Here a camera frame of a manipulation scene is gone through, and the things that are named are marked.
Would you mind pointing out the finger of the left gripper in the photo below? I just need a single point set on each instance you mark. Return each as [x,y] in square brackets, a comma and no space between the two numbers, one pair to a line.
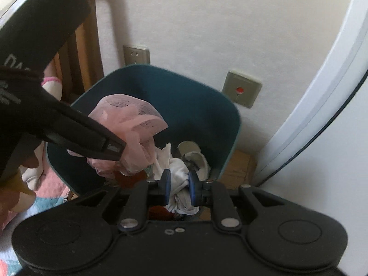
[76,132]
[162,138]

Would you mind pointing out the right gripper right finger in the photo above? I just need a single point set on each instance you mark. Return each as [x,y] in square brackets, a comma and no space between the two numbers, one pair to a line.
[281,233]

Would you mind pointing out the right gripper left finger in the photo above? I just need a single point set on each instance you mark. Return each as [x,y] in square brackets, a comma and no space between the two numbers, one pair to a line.
[79,233]

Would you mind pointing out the pink foam net wrap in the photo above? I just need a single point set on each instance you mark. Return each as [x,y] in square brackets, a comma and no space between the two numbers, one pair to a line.
[134,121]

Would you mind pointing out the white tissue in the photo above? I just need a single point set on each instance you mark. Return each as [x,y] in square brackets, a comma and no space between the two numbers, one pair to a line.
[179,200]

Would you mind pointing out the red plastic bag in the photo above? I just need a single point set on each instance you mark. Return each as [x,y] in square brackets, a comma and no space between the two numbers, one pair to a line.
[128,182]

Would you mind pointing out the teal deer trash bin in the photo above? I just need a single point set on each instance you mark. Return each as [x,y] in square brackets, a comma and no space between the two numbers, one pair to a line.
[193,111]

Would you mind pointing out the person's left hand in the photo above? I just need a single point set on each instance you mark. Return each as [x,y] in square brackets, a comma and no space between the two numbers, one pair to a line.
[16,197]

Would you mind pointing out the pink plush toy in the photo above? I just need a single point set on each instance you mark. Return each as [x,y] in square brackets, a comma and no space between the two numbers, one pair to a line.
[32,170]

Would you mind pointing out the white sliding wardrobe door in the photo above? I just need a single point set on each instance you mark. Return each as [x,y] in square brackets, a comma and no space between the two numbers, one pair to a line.
[318,158]

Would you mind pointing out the wooden nightstand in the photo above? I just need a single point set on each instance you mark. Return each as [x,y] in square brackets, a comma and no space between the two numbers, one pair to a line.
[239,170]

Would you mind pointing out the wall power socket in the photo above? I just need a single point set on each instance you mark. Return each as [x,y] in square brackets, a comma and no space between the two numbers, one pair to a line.
[136,55]

